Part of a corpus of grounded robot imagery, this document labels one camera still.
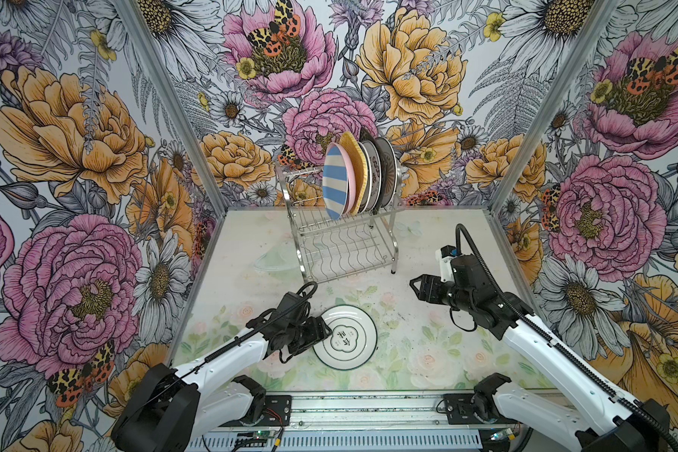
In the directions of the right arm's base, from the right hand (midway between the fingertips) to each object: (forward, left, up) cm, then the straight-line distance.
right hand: (420, 293), depth 78 cm
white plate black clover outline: (-7, +19, -16) cm, 25 cm away
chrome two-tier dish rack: (+25, +26, -11) cm, 38 cm away
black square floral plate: (+54, +10, +17) cm, 57 cm away
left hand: (-8, +28, -15) cm, 33 cm away
